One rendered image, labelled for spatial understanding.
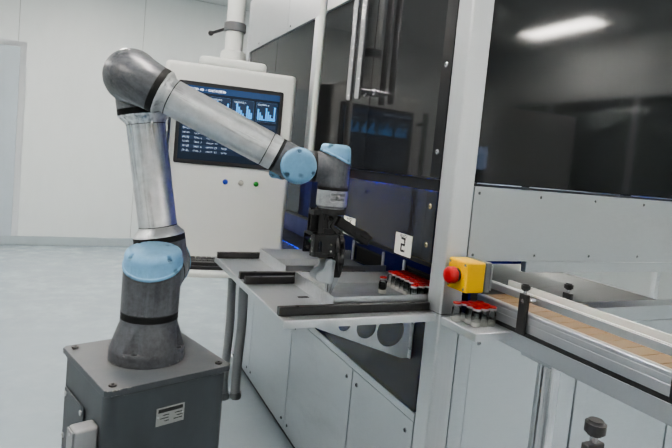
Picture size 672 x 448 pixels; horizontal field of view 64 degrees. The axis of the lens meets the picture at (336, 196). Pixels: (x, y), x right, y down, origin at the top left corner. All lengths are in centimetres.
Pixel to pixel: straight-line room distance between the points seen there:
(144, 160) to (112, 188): 539
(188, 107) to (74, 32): 562
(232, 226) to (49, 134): 465
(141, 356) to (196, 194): 106
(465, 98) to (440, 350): 62
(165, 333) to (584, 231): 113
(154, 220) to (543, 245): 99
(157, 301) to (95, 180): 552
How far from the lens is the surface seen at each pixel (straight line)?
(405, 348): 149
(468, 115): 134
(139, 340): 117
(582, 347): 121
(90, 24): 673
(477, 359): 149
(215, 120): 112
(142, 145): 126
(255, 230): 216
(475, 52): 136
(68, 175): 663
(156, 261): 113
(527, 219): 149
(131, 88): 114
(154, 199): 126
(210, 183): 212
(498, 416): 161
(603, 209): 170
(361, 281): 160
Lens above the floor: 124
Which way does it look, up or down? 4 degrees down
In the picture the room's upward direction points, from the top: 5 degrees clockwise
